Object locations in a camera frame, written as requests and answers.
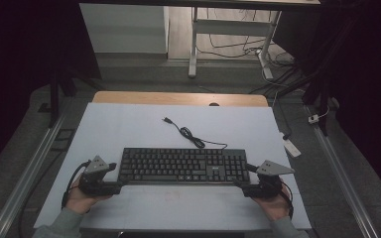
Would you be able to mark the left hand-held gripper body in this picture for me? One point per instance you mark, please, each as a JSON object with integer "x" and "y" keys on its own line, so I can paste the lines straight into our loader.
{"x": 94, "y": 185}

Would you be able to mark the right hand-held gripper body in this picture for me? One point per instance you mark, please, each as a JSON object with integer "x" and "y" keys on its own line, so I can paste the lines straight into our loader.
{"x": 266, "y": 186}

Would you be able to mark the black keyboard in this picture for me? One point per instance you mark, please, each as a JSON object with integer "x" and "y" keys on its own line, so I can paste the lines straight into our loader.
{"x": 178, "y": 163}

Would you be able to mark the person's right hand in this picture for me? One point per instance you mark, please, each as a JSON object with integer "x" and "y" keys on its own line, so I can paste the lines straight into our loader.
{"x": 276, "y": 206}

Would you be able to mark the person's left hand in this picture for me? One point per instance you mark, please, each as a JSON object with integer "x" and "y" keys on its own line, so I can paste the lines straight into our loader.
{"x": 79, "y": 203}

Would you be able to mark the white table cover board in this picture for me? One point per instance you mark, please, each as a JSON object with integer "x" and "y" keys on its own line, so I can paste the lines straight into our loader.
{"x": 129, "y": 129}

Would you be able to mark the white power strip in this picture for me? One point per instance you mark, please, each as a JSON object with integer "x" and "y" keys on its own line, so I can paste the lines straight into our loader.
{"x": 292, "y": 148}

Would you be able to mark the black floor plate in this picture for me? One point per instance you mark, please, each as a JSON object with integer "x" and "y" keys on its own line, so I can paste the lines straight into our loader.
{"x": 64, "y": 140}

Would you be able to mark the black table grommet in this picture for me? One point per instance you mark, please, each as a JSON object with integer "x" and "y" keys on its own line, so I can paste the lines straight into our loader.
{"x": 214, "y": 104}

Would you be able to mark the small white adapter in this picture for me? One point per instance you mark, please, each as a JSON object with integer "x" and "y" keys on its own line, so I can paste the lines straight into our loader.
{"x": 313, "y": 119}

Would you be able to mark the black metal stand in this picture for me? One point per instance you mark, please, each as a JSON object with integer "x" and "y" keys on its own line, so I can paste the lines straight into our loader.
{"x": 324, "y": 109}
{"x": 54, "y": 99}

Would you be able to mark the white cabinet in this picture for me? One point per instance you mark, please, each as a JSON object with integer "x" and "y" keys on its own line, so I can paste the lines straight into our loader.
{"x": 125, "y": 29}

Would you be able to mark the black curtain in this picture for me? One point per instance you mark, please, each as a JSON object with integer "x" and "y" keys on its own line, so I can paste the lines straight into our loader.
{"x": 20, "y": 49}
{"x": 367, "y": 66}

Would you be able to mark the aluminium rail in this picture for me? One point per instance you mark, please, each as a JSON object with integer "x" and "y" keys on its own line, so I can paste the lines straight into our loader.
{"x": 23, "y": 185}
{"x": 340, "y": 178}

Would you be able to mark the white frame desk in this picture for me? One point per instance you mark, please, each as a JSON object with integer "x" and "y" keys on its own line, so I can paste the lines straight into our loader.
{"x": 228, "y": 27}

